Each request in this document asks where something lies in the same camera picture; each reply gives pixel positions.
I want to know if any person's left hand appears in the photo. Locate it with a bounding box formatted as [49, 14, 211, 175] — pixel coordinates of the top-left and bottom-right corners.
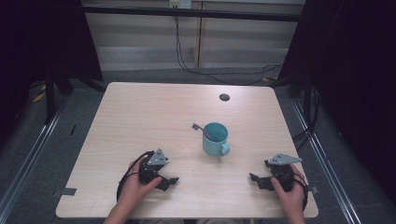
[115, 157, 163, 213]

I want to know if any long black floor cable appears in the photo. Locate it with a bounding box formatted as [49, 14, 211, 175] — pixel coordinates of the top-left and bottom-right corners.
[173, 15, 284, 87]

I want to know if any yellow floor object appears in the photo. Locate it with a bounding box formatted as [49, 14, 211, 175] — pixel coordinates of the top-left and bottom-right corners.
[31, 91, 47, 104]

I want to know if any black metal stand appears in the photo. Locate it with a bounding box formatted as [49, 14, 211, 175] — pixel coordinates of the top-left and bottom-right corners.
[44, 69, 56, 125]
[302, 74, 313, 126]

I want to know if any dark curtain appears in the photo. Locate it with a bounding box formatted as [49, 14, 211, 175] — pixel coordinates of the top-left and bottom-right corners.
[277, 0, 396, 204]
[0, 0, 105, 148]

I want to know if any wooden wall strip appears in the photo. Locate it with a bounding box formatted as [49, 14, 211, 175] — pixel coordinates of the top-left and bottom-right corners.
[193, 1, 204, 69]

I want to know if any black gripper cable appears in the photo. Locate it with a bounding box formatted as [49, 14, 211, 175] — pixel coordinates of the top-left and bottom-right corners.
[116, 150, 156, 202]
[291, 172, 310, 213]

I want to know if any pink toothbrush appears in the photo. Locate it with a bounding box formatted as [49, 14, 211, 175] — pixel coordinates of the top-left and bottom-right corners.
[191, 122, 217, 142]

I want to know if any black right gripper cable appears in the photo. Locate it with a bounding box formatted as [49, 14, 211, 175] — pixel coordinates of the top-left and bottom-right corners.
[291, 172, 310, 213]

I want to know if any metal floor rail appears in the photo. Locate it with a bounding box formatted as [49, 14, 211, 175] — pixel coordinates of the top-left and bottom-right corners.
[290, 98, 362, 224]
[0, 92, 72, 217]

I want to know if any white wall outlet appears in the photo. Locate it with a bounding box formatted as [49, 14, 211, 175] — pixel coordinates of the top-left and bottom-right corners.
[168, 0, 192, 9]

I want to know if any teal mug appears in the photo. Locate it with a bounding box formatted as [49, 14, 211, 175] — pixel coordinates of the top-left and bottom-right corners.
[202, 121, 232, 158]

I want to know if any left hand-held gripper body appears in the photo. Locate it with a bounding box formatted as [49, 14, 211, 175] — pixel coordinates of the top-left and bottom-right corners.
[138, 147, 171, 186]

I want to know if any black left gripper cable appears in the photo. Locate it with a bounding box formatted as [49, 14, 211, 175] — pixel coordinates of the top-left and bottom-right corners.
[116, 150, 156, 202]

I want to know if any bundle of black cables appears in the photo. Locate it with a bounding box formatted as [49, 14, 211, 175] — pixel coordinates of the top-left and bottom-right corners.
[291, 86, 322, 152]

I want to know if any person's right hand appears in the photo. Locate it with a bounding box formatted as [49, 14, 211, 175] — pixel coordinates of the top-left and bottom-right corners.
[270, 163, 307, 217]

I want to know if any black horizontal bar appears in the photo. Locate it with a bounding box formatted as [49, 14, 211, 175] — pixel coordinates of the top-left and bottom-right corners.
[81, 5, 303, 23]

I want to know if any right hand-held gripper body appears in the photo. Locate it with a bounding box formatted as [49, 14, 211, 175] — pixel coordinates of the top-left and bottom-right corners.
[263, 152, 304, 192]

